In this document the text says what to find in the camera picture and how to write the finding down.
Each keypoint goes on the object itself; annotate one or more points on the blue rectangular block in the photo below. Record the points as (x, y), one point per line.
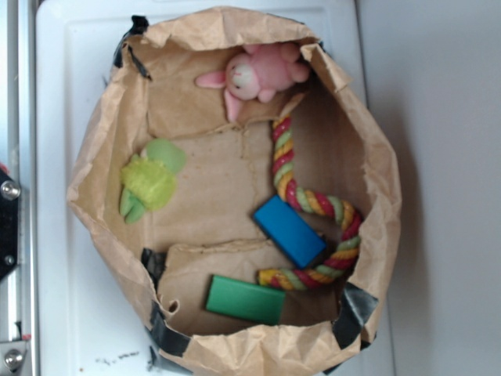
(289, 232)

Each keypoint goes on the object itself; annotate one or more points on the brown paper bag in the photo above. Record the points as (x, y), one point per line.
(165, 262)

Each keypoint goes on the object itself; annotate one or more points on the multicolour twisted rope toy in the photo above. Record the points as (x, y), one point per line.
(304, 200)

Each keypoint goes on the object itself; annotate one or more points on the black mounting bracket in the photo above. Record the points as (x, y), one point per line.
(9, 222)

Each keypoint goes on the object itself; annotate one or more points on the green rectangular block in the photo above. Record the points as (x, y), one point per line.
(244, 300)

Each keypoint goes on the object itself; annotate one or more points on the pink plush bunny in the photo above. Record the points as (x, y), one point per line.
(259, 72)

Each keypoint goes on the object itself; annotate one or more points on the white plastic tray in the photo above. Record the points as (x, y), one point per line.
(86, 326)

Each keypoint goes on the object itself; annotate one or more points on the green plush toy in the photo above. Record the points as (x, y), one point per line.
(149, 179)

